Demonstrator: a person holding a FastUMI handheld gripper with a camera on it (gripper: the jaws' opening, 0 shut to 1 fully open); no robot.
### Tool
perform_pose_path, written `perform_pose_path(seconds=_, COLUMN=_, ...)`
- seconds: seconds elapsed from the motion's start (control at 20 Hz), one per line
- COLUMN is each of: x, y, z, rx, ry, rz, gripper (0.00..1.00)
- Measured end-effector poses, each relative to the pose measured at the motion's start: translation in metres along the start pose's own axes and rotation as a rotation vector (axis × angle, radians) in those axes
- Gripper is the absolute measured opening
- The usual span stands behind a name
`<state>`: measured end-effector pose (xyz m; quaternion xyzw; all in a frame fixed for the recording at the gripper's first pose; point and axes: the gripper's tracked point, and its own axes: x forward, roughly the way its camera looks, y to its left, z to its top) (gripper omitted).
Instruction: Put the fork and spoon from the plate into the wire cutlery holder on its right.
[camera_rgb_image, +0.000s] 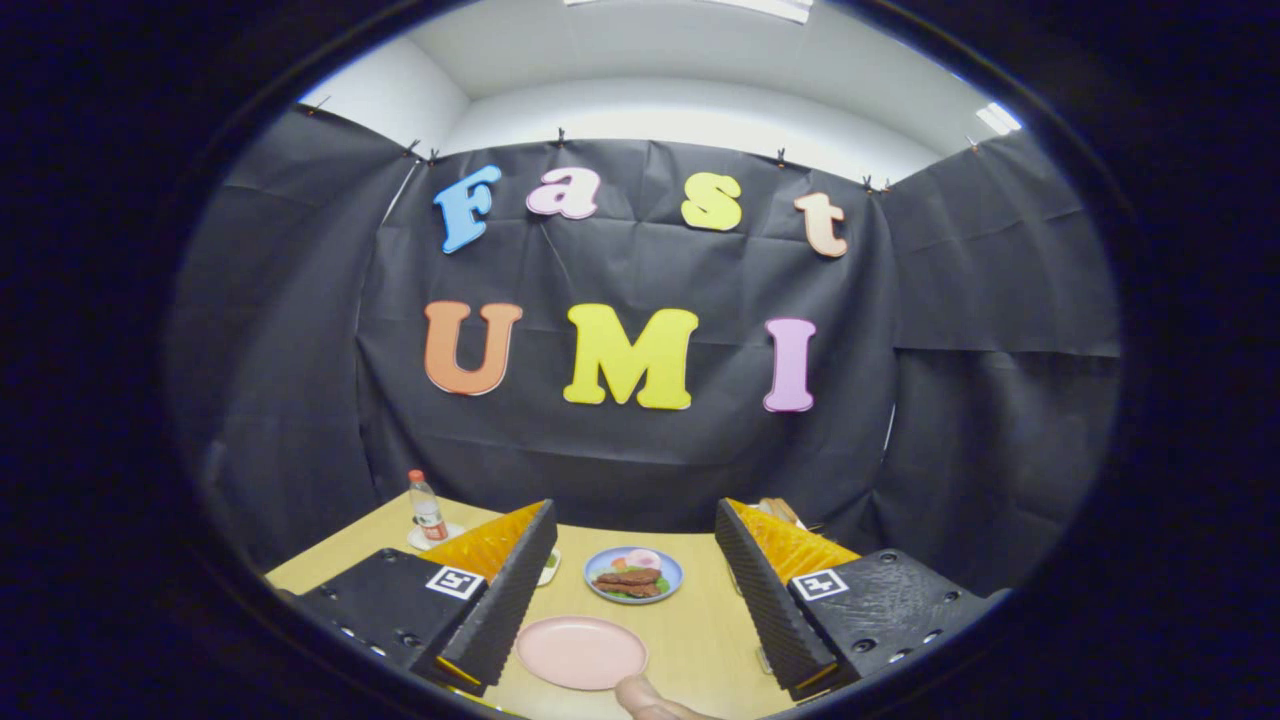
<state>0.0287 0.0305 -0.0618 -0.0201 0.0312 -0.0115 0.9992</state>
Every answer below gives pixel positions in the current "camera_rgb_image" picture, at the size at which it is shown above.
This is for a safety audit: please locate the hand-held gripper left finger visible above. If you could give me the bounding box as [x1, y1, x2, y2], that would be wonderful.
[290, 499, 559, 698]

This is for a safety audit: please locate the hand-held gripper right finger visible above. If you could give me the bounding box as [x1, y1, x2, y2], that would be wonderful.
[714, 498, 1011, 703]

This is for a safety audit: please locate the pink plate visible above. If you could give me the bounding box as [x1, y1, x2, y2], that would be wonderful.
[516, 615, 649, 692]

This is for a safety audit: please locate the blue plate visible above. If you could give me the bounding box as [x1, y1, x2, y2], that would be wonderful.
[584, 546, 684, 605]

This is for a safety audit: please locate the clear water bottle red cap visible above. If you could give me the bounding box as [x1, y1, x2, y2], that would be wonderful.
[408, 469, 448, 543]

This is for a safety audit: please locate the row of black clips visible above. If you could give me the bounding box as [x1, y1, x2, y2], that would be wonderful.
[310, 95, 981, 196]

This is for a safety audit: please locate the large ceiling light panel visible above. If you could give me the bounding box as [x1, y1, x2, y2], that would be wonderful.
[565, 0, 813, 25]

